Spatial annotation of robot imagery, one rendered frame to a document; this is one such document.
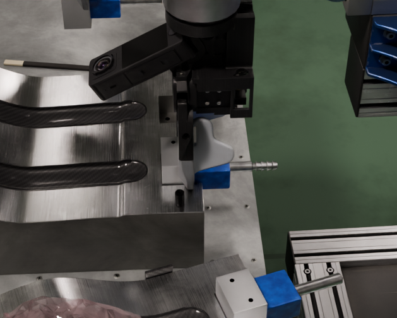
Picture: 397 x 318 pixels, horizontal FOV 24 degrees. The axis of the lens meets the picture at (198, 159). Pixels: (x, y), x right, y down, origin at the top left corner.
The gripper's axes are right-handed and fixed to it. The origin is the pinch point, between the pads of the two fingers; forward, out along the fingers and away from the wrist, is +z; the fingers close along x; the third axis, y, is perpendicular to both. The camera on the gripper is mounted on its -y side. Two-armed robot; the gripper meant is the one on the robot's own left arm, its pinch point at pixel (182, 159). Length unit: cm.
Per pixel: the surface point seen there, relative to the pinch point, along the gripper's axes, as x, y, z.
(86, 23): 26.5, -11.7, -0.7
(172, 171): -2.5, -1.2, -0.6
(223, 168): -1.8, 4.5, 0.0
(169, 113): 13.2, -1.2, 4.1
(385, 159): 97, 55, 91
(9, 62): 33.2, -23.9, 10.1
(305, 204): 82, 32, 91
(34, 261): -7.0, -16.9, 8.3
